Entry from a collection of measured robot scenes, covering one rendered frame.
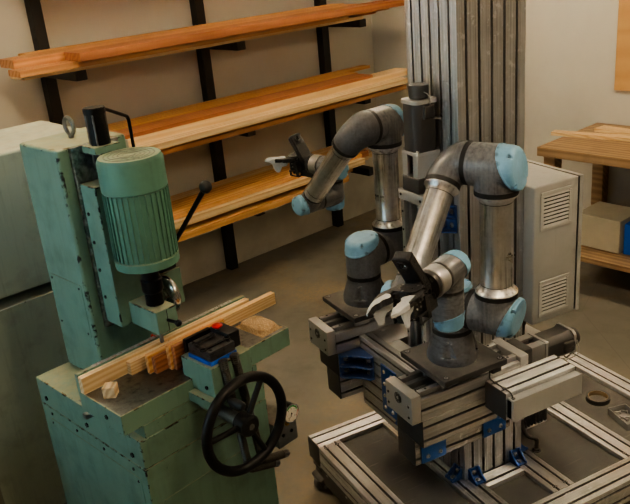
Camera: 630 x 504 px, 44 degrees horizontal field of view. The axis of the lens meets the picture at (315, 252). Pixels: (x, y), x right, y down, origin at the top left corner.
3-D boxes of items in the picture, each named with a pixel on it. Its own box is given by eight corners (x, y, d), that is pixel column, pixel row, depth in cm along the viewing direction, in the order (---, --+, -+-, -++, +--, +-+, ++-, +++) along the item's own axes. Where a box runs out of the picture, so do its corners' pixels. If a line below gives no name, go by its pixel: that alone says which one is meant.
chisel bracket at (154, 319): (160, 340, 218) (155, 313, 215) (132, 327, 228) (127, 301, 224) (181, 330, 223) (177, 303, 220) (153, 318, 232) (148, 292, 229)
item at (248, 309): (132, 375, 218) (129, 363, 217) (128, 373, 220) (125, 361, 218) (275, 303, 254) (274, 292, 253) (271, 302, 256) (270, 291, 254)
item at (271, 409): (280, 449, 241) (277, 427, 238) (253, 435, 249) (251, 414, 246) (299, 436, 246) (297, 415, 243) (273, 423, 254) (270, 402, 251)
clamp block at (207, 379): (214, 400, 208) (209, 370, 205) (183, 384, 217) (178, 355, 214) (255, 376, 218) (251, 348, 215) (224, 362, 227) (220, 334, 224)
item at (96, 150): (99, 173, 211) (87, 111, 205) (83, 169, 216) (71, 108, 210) (124, 166, 216) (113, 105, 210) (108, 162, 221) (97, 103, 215)
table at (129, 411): (144, 450, 195) (140, 430, 193) (81, 410, 215) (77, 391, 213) (313, 352, 234) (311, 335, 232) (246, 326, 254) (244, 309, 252)
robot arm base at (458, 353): (457, 337, 240) (456, 308, 236) (489, 357, 227) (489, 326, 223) (416, 352, 233) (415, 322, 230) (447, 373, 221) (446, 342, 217)
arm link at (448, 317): (430, 315, 201) (429, 276, 197) (470, 324, 195) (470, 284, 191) (415, 328, 196) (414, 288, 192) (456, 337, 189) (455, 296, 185)
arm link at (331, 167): (361, 136, 241) (301, 226, 278) (385, 129, 248) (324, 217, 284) (340, 109, 244) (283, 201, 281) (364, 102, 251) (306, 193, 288)
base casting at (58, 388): (144, 471, 208) (138, 443, 205) (40, 401, 247) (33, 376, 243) (267, 397, 237) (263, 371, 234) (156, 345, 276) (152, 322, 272)
